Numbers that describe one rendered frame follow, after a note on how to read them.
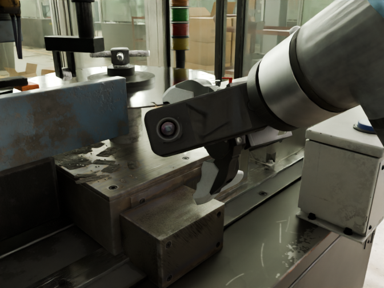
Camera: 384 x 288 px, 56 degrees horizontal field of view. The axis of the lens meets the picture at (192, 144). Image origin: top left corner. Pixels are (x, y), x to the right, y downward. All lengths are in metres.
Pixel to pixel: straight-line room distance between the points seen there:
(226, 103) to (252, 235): 0.28
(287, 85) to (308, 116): 0.03
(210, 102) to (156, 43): 0.90
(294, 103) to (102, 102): 0.20
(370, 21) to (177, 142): 0.18
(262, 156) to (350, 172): 0.26
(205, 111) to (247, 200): 0.33
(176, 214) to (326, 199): 0.24
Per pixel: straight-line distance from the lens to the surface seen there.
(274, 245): 0.55
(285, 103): 0.29
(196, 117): 0.33
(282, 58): 0.29
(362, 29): 0.24
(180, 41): 0.87
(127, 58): 0.60
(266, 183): 0.70
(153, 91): 0.54
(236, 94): 0.34
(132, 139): 0.62
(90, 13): 0.54
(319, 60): 0.26
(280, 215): 0.62
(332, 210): 0.58
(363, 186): 0.55
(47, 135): 0.36
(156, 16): 1.21
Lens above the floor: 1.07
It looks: 21 degrees down
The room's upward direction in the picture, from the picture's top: straight up
